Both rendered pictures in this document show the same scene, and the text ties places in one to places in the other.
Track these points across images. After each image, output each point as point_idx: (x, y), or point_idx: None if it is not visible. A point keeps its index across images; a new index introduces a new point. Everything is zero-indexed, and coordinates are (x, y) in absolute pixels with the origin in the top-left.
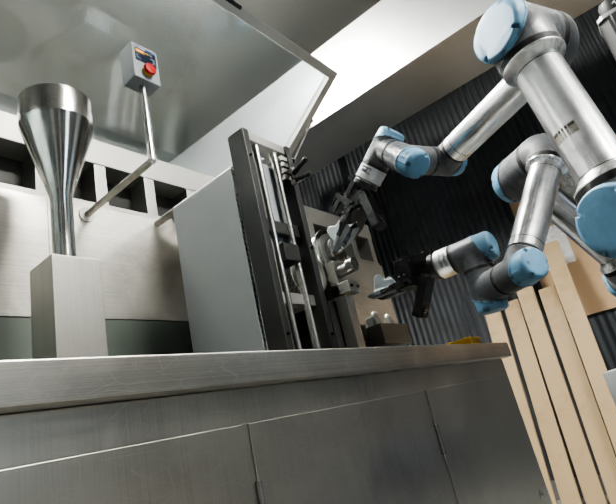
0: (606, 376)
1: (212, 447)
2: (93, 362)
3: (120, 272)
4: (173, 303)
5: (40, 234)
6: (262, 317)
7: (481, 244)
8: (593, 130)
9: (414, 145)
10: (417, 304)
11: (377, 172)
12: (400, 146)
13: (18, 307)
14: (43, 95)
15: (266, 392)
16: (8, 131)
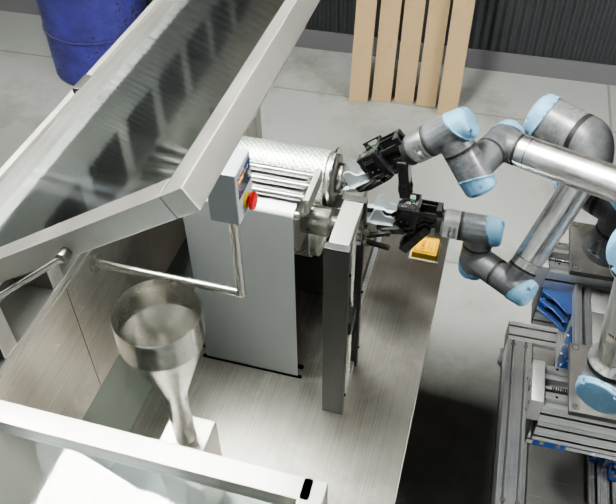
0: (532, 401)
1: None
2: None
3: (127, 284)
4: (161, 260)
5: (74, 332)
6: (322, 381)
7: (493, 242)
8: None
9: (487, 162)
10: (408, 245)
11: (432, 157)
12: (475, 169)
13: (82, 409)
14: (177, 354)
15: None
16: None
